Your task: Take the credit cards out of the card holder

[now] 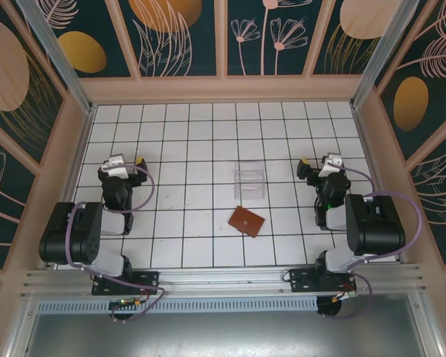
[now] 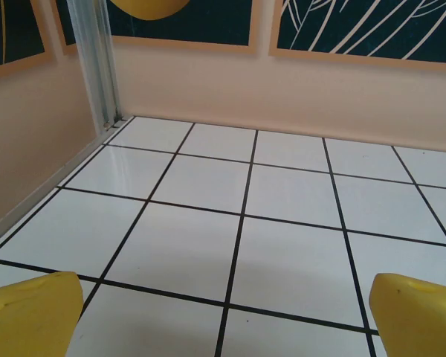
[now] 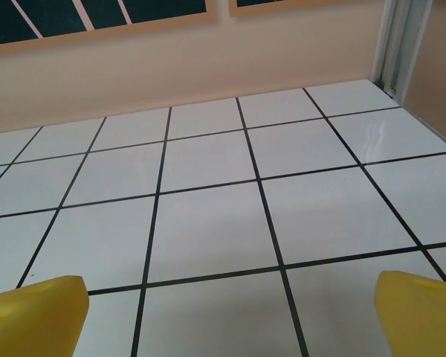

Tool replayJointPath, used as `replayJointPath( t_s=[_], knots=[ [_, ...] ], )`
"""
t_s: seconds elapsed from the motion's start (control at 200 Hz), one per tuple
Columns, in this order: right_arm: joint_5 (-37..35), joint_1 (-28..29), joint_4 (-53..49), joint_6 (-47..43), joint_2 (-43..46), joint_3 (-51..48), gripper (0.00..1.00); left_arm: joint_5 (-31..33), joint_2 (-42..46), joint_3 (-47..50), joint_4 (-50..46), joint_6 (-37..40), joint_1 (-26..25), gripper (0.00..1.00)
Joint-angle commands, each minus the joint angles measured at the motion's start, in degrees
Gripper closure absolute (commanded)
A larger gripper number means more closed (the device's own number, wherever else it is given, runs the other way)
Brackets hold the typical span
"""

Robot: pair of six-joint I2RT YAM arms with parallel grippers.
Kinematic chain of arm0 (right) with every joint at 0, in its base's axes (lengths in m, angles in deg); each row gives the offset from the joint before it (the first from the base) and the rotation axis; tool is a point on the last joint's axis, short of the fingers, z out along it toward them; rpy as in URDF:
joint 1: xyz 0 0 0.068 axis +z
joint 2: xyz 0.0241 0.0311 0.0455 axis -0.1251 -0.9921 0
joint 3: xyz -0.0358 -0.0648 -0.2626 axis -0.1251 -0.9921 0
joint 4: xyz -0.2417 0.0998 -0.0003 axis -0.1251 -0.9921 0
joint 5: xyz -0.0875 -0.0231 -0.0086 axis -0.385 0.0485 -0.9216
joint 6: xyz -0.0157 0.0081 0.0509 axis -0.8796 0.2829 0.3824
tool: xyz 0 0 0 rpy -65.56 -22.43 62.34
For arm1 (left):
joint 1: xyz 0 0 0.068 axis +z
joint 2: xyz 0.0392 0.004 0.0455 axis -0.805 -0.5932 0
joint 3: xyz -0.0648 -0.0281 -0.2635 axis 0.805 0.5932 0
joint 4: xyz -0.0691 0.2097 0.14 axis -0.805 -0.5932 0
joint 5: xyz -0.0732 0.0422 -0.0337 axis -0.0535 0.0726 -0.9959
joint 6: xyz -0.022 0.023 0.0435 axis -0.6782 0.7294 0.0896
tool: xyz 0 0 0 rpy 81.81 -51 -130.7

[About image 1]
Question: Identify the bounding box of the clear plastic box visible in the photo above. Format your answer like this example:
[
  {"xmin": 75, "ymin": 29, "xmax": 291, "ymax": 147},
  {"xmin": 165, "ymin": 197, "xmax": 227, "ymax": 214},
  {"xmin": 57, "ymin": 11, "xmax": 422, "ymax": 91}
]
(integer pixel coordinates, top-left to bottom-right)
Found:
[{"xmin": 231, "ymin": 160, "xmax": 267, "ymax": 202}]

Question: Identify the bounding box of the brown leather card holder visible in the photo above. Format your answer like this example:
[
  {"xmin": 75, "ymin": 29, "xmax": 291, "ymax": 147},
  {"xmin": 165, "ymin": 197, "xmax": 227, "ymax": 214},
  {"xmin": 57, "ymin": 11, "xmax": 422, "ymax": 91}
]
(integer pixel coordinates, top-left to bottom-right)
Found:
[{"xmin": 227, "ymin": 205, "xmax": 266, "ymax": 239}]

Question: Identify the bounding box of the grey metal sheet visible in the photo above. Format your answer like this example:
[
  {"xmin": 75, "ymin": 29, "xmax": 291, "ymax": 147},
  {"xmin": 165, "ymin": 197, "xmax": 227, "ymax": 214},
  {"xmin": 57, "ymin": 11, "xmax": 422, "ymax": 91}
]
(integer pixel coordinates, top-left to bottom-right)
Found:
[{"xmin": 7, "ymin": 293, "xmax": 443, "ymax": 357}]

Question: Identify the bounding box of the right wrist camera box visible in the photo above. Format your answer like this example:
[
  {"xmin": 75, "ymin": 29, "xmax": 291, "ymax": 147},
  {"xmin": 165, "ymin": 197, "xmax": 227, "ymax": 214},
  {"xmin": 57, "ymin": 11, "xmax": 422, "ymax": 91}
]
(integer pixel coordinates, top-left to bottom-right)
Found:
[{"xmin": 320, "ymin": 153, "xmax": 345, "ymax": 178}]

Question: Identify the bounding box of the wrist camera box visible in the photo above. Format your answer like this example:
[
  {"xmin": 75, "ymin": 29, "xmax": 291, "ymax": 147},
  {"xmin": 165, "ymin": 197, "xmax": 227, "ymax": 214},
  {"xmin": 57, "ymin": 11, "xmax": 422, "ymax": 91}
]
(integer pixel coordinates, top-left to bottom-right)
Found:
[
  {"xmin": 103, "ymin": 155, "xmax": 130, "ymax": 177},
  {"xmin": 320, "ymin": 153, "xmax": 345, "ymax": 178}
]

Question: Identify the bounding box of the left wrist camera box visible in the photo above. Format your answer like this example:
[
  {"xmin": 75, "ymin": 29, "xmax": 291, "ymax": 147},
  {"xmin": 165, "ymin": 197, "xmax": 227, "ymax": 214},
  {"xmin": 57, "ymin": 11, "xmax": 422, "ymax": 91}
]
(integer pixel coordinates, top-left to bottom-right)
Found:
[{"xmin": 103, "ymin": 155, "xmax": 130, "ymax": 177}]

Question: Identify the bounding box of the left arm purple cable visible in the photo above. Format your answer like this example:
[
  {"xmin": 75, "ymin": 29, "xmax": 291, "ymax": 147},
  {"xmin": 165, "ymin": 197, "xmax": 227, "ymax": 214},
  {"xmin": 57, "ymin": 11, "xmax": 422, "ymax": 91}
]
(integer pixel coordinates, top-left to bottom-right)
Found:
[{"xmin": 65, "ymin": 165, "xmax": 168, "ymax": 323}]

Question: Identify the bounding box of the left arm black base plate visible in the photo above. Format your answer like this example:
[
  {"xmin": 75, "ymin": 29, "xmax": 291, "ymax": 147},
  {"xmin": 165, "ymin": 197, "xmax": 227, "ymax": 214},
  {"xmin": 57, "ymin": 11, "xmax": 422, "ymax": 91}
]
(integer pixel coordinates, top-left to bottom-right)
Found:
[{"xmin": 91, "ymin": 270, "xmax": 161, "ymax": 297}]

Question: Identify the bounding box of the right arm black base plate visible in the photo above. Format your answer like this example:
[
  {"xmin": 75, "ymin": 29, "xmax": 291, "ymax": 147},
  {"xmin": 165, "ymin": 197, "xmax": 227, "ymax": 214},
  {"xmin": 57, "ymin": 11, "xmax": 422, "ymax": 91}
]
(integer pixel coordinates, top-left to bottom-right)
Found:
[{"xmin": 288, "ymin": 267, "xmax": 358, "ymax": 295}]

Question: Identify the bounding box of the aluminium front rail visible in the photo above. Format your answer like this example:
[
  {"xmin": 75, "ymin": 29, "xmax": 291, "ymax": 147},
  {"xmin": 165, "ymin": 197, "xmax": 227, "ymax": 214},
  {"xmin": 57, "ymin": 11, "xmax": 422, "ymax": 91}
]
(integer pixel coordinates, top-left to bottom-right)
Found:
[{"xmin": 20, "ymin": 263, "xmax": 430, "ymax": 298}]

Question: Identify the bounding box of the aluminium corner post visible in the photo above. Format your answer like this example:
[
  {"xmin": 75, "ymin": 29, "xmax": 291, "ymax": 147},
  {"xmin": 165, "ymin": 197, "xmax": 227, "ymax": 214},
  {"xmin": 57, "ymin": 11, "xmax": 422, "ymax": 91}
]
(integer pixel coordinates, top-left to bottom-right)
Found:
[
  {"xmin": 349, "ymin": 0, "xmax": 413, "ymax": 109},
  {"xmin": 16, "ymin": 0, "xmax": 97, "ymax": 115}
]

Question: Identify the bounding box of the slotted grey cable tray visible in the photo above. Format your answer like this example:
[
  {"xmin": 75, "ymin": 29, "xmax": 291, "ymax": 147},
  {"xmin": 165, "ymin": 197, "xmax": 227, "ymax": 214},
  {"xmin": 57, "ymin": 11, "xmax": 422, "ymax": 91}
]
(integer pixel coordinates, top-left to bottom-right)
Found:
[{"xmin": 35, "ymin": 297, "xmax": 320, "ymax": 314}]

